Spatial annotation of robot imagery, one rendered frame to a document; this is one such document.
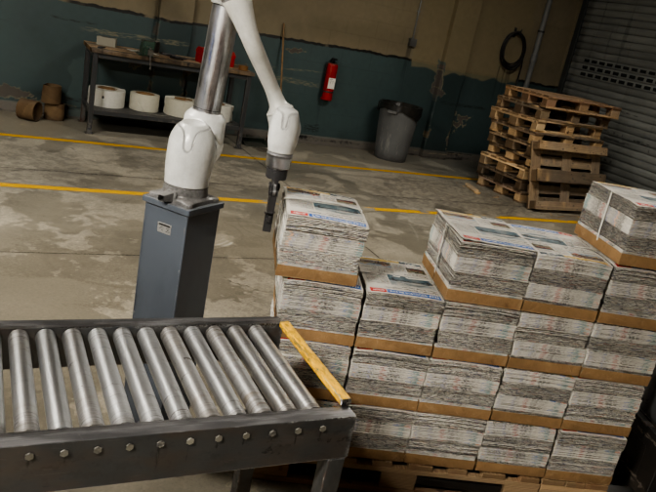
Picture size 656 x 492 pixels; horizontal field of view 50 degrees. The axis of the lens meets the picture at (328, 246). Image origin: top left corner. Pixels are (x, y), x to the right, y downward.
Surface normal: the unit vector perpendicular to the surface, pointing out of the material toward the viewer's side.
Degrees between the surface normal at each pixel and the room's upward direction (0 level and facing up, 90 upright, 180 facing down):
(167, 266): 90
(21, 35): 90
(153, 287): 90
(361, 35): 90
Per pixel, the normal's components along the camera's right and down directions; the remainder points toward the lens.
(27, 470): 0.41, 0.36
